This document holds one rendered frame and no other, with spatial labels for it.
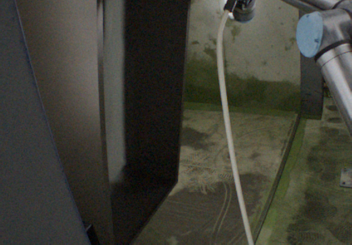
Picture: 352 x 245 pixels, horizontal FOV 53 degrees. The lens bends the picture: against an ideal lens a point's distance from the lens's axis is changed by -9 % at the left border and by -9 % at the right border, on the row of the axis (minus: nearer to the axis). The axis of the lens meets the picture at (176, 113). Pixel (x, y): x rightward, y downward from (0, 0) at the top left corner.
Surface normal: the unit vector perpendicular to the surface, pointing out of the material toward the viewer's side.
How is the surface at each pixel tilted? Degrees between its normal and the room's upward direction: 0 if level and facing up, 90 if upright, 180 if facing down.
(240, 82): 90
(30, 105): 90
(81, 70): 90
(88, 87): 90
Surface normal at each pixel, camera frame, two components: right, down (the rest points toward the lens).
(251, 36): -0.42, 0.44
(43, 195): 0.90, 0.07
